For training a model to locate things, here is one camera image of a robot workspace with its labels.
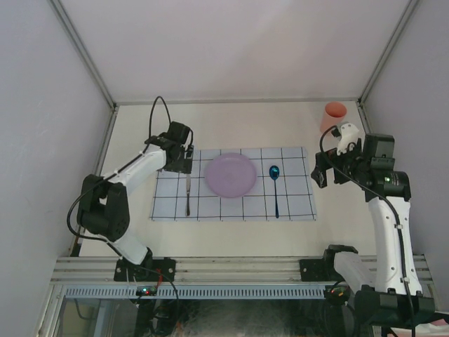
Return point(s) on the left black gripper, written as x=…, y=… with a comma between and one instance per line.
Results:
x=184, y=165

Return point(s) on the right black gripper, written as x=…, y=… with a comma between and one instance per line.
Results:
x=328, y=159

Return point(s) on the silver table knife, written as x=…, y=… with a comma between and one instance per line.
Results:
x=188, y=190

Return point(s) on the blue checkered cloth placemat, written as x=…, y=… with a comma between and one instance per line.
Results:
x=255, y=184

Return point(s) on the blue metallic spoon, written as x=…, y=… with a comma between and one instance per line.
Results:
x=274, y=174

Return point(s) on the purple plastic plate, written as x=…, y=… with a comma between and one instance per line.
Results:
x=230, y=175

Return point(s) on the pink plastic cup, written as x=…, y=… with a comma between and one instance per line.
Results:
x=333, y=114

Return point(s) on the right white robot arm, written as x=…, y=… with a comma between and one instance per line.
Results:
x=393, y=297

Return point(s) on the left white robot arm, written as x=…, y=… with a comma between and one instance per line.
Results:
x=103, y=206

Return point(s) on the grey bin with cloths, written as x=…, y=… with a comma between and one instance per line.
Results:
x=436, y=325

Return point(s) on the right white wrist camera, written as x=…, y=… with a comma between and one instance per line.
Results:
x=347, y=135

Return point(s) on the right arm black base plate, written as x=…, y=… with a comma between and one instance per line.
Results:
x=314, y=270

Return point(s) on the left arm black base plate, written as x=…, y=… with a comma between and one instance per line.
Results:
x=160, y=269

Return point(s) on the aluminium front frame rail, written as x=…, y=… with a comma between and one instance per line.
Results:
x=254, y=270

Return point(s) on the blue slotted cable duct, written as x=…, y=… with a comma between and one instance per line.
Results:
x=200, y=292

